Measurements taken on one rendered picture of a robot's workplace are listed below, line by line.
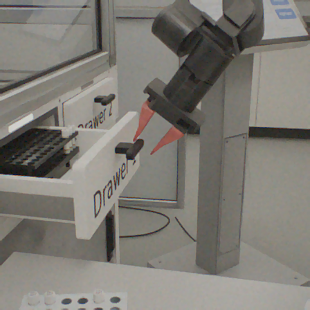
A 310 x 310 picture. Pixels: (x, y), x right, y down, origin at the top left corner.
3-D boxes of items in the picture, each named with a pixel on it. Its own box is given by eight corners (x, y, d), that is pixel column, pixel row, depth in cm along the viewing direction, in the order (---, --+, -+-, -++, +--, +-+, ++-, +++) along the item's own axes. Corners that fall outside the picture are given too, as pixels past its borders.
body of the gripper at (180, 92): (149, 85, 77) (176, 48, 74) (199, 123, 77) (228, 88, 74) (140, 94, 71) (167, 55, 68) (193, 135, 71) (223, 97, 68)
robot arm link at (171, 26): (260, 6, 64) (262, 30, 73) (201, -42, 67) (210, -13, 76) (198, 70, 65) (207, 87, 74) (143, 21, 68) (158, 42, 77)
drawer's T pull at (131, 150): (144, 145, 77) (144, 138, 77) (133, 161, 70) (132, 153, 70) (123, 144, 78) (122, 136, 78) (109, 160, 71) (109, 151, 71)
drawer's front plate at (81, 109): (115, 119, 122) (113, 77, 119) (74, 156, 96) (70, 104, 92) (108, 118, 123) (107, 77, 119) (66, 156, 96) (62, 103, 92)
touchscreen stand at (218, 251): (309, 286, 191) (343, 26, 156) (230, 331, 165) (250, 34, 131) (222, 236, 228) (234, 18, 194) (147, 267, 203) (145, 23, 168)
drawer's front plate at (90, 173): (139, 166, 91) (138, 111, 87) (88, 242, 64) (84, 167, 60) (130, 165, 91) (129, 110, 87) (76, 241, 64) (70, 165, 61)
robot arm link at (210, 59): (230, 51, 65) (243, 54, 70) (196, 21, 67) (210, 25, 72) (201, 90, 68) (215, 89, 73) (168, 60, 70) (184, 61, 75)
